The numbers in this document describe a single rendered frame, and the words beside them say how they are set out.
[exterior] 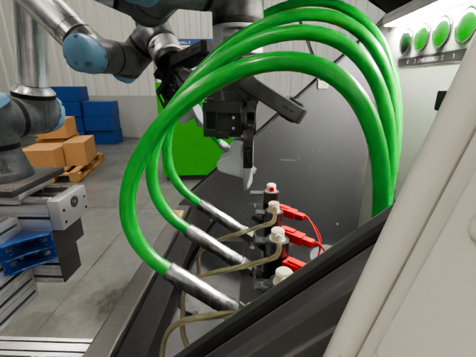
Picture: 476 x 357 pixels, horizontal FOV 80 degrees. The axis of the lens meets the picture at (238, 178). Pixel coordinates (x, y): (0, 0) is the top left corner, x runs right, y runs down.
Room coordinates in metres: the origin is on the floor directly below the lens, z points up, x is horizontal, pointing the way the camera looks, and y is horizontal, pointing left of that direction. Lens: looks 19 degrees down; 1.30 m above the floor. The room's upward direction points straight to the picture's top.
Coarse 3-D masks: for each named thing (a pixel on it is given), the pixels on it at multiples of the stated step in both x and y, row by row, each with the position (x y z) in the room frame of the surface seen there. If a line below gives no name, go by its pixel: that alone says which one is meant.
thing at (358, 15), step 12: (288, 0) 0.53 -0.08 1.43; (300, 0) 0.52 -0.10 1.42; (312, 0) 0.51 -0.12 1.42; (324, 0) 0.51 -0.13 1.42; (336, 0) 0.50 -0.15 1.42; (264, 12) 0.55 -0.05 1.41; (276, 12) 0.54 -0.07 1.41; (348, 12) 0.49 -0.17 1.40; (360, 12) 0.48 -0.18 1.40; (372, 24) 0.47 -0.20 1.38; (384, 48) 0.46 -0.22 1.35; (396, 72) 0.46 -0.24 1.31; (396, 84) 0.45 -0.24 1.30
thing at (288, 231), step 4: (284, 228) 0.37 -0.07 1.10; (288, 228) 0.37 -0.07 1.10; (292, 228) 0.37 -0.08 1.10; (288, 232) 0.36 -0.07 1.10; (292, 232) 0.36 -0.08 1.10; (296, 232) 0.36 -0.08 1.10; (300, 232) 0.36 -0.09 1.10; (288, 236) 0.36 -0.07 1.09; (292, 236) 0.35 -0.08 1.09; (296, 236) 0.35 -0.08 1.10; (300, 236) 0.35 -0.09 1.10; (304, 236) 0.35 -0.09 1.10; (292, 240) 0.35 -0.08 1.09; (296, 240) 0.35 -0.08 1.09; (300, 240) 0.35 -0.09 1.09; (304, 240) 0.34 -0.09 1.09; (308, 240) 0.34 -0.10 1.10; (312, 240) 0.34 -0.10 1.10; (300, 244) 0.35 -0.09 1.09; (304, 244) 0.34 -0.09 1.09; (308, 244) 0.34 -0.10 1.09
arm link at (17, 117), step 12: (0, 96) 0.78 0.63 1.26; (0, 108) 0.77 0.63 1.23; (12, 108) 0.81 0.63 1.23; (24, 108) 0.84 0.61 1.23; (0, 120) 0.76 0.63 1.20; (12, 120) 0.79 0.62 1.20; (24, 120) 0.83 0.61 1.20; (0, 132) 0.76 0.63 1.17; (12, 132) 0.79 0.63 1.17; (24, 132) 0.83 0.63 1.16; (0, 144) 0.75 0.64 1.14
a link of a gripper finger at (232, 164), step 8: (232, 144) 0.45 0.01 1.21; (240, 144) 0.45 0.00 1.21; (232, 152) 0.45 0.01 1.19; (240, 152) 0.45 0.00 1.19; (224, 160) 0.45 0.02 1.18; (232, 160) 0.45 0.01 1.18; (240, 160) 0.45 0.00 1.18; (224, 168) 0.45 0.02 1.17; (232, 168) 0.45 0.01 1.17; (240, 168) 0.45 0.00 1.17; (240, 176) 0.45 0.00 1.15; (248, 176) 0.44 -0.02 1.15; (248, 184) 0.45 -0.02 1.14
